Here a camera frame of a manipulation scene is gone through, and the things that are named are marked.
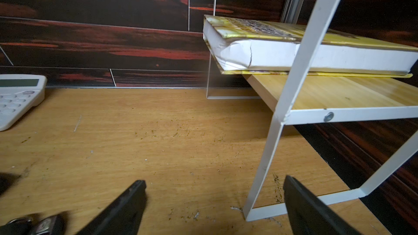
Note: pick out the white calculator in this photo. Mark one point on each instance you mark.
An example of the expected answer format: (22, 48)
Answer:
(19, 93)

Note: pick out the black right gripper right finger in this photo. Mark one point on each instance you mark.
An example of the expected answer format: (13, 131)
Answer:
(308, 215)

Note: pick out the black chrome button key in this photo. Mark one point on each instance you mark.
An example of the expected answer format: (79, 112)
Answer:
(53, 225)

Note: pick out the white metal shelf rack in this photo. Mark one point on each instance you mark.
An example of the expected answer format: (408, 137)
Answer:
(284, 114)

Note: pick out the yellow book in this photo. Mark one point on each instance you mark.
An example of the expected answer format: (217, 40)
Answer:
(251, 45)

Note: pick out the black VW car key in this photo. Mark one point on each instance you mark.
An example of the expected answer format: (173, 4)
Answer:
(19, 226)

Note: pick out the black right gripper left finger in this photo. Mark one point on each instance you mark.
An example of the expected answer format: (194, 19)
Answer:
(123, 216)

